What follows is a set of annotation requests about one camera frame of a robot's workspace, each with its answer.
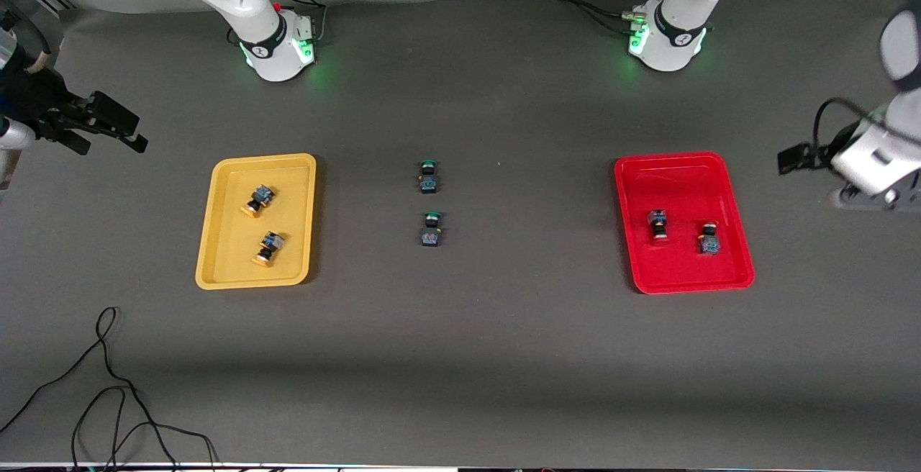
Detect yellow push button switch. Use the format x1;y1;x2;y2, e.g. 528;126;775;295
251;230;287;269
242;183;278;219

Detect red plastic tray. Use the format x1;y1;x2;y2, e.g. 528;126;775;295
614;151;756;294

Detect yellow plastic tray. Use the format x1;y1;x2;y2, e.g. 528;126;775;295
195;153;318;291

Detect thin black loose cable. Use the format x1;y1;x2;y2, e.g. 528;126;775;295
0;307;218;472

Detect black right arm base cables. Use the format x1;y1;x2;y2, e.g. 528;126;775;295
227;0;329;48

